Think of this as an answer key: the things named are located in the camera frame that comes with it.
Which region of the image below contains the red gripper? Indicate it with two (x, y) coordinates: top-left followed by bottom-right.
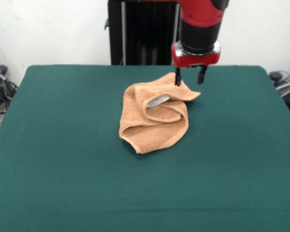
(171, 41), (222, 87)

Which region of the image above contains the tan terry towel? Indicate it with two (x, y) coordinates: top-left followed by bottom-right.
(118, 72), (202, 155)

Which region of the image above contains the dark green table cloth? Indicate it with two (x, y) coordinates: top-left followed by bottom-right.
(0, 64), (290, 232)

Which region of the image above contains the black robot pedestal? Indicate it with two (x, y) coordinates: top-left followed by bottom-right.
(104, 0), (184, 66)

